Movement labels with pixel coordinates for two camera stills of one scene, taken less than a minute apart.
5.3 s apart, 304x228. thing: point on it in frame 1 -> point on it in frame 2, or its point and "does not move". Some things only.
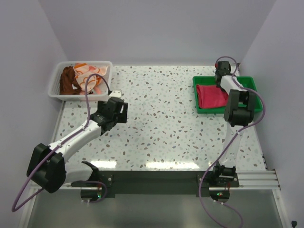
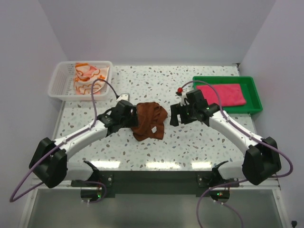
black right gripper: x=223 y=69 -> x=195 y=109
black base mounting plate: x=161 y=183 does not move
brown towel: x=67 y=85 -> x=151 y=117
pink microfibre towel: x=210 y=96 does not move
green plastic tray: x=243 y=82 does not move
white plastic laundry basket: x=54 y=90 does not move
